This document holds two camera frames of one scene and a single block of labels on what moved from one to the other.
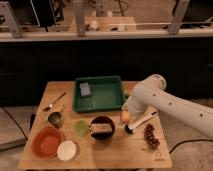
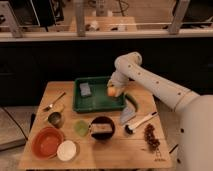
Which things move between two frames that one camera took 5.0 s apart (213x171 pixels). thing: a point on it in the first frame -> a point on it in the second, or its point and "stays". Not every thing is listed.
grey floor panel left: x=15 y=125 stays
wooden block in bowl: x=101 y=128 stays
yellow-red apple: x=125 y=116 -> x=111 y=91
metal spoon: x=48 y=107 stays
